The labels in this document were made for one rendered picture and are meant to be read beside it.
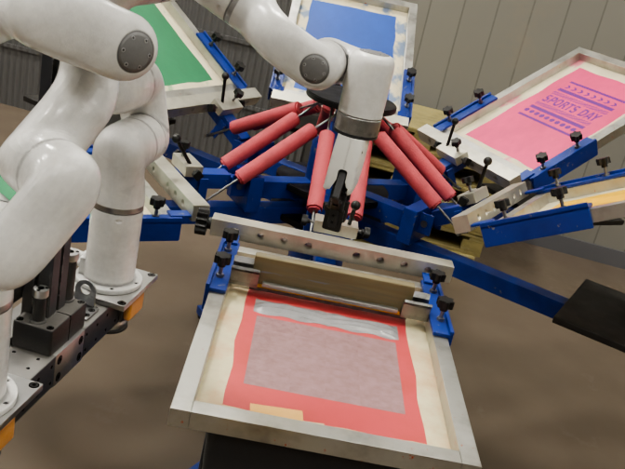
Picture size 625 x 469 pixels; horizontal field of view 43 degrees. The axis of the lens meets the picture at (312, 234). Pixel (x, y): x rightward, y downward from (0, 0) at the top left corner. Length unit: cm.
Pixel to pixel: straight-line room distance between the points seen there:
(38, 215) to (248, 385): 78
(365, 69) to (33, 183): 56
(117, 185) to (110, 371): 199
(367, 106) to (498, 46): 440
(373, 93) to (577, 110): 214
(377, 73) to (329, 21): 254
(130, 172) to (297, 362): 59
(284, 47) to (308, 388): 75
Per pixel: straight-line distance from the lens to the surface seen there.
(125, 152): 143
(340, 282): 200
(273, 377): 171
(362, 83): 130
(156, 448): 302
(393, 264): 224
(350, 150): 131
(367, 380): 178
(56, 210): 101
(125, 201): 147
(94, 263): 153
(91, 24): 97
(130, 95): 143
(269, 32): 128
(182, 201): 236
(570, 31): 570
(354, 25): 384
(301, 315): 196
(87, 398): 323
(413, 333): 202
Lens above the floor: 186
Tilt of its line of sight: 21 degrees down
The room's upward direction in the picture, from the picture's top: 13 degrees clockwise
